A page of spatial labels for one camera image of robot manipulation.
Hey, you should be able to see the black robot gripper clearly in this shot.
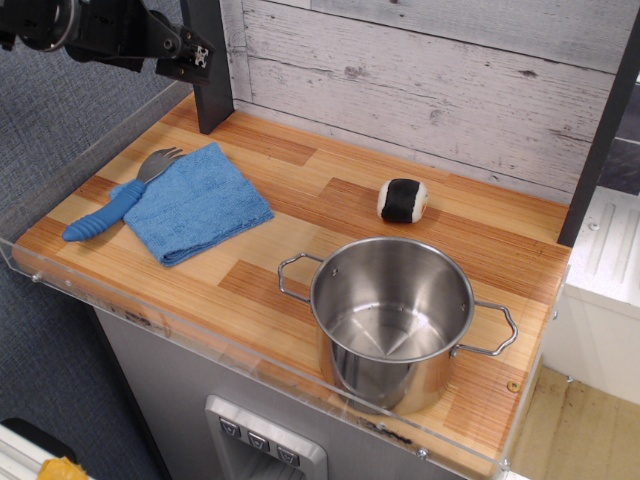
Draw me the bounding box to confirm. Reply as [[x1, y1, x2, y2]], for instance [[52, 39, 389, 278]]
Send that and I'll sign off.
[[64, 1, 215, 85]]

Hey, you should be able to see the blue handled metal spork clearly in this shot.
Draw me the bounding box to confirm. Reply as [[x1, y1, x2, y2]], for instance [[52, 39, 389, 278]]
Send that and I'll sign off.
[[62, 147, 183, 242]]

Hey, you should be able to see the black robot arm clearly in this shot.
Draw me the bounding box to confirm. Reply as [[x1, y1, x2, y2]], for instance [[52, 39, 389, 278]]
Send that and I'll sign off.
[[1, 0, 214, 86]]

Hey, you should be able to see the black white sushi toy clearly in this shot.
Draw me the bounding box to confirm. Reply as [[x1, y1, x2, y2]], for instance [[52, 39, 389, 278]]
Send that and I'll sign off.
[[377, 178, 428, 223]]

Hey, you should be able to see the grey toy kitchen cabinet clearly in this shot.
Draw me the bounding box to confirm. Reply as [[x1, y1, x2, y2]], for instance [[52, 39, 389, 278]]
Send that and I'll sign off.
[[97, 310, 457, 479]]

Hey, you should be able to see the stainless steel pot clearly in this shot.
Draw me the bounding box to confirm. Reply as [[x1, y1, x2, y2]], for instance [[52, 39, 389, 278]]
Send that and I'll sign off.
[[277, 237, 518, 415]]

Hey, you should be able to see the silver dispenser button panel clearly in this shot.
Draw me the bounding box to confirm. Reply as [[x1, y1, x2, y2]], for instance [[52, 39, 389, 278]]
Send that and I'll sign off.
[[205, 395, 329, 479]]

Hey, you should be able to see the white side counter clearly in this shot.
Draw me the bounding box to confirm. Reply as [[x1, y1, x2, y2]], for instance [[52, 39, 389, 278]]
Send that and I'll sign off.
[[542, 187, 639, 403]]

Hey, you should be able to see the dark left upright post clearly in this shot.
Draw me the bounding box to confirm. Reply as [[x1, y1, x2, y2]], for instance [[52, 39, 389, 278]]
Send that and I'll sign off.
[[180, 0, 234, 134]]

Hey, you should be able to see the dark upright post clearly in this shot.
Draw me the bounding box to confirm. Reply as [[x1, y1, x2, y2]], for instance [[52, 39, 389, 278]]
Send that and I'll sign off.
[[557, 13, 639, 247], [180, 0, 234, 134]]

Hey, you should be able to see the dark right upright post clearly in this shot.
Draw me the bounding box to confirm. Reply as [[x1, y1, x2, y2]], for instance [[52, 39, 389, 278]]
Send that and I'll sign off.
[[557, 13, 639, 247]]

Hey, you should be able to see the clear acrylic guard rail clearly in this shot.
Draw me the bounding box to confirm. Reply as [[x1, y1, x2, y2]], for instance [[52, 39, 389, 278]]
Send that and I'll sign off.
[[1, 66, 568, 479]]

